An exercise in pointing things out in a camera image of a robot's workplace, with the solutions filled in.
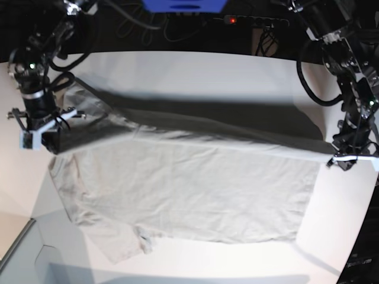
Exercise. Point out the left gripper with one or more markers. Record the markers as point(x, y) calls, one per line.
point(350, 148)

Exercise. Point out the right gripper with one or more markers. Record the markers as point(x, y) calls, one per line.
point(43, 132)

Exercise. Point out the light grey t-shirt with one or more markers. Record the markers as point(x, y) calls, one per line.
point(127, 175)

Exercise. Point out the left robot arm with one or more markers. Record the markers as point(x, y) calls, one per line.
point(335, 27)

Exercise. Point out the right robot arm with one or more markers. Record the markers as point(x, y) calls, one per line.
point(38, 79)

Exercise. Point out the grey tray corner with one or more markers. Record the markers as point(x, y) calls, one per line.
point(16, 243)

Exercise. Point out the black power strip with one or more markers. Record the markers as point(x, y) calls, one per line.
point(256, 22)

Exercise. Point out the blue plastic mount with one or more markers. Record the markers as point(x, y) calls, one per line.
point(171, 6)

